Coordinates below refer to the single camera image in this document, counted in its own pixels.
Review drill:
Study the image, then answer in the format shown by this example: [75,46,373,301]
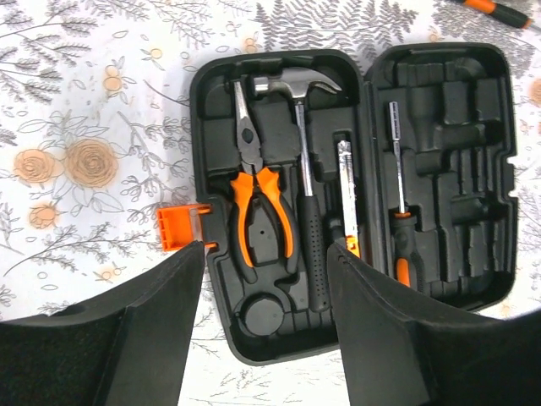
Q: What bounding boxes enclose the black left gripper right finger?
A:
[327,244,540,405]

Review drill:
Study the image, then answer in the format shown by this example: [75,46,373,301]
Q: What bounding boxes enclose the orange utility knife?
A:
[337,140,361,258]

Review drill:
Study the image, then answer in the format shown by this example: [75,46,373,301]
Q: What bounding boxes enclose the orange black needle-nose pliers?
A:
[230,80,300,284]

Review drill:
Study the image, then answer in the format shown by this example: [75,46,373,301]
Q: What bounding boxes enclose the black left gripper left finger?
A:
[1,242,205,405]

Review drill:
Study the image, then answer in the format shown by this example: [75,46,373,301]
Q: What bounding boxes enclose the small precision screwdriver by bag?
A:
[455,0,540,33]

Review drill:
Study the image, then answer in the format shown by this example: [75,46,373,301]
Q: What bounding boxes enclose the large black orange screwdriver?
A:
[388,101,424,292]

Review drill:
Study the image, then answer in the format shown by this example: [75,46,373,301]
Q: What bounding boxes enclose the floral table mat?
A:
[1,1,540,405]

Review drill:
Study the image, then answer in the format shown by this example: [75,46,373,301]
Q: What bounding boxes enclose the dark green tool case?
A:
[157,42,517,365]

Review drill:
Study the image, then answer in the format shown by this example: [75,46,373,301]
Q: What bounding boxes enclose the steel claw hammer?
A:
[253,68,342,313]

